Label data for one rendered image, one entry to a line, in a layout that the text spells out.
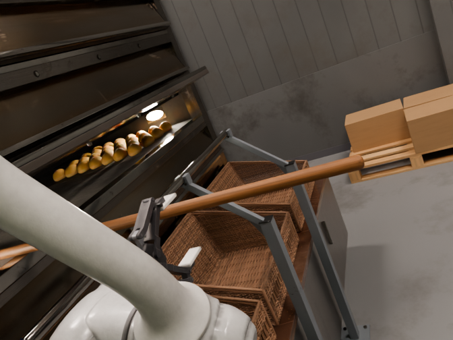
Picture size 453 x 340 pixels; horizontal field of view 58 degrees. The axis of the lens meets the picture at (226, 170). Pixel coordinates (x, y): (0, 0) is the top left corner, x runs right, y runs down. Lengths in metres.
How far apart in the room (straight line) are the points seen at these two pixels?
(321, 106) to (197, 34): 1.54
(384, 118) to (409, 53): 0.74
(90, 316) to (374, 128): 3.56
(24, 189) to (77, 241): 0.07
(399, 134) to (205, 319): 3.59
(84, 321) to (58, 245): 0.20
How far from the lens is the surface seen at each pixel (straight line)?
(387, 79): 4.41
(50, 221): 0.45
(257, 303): 1.37
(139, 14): 2.29
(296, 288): 1.45
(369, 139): 4.02
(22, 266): 1.33
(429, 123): 3.59
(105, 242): 0.46
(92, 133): 1.41
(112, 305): 0.64
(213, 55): 4.62
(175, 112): 2.55
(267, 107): 4.56
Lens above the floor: 1.50
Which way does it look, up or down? 16 degrees down
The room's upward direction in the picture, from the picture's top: 23 degrees counter-clockwise
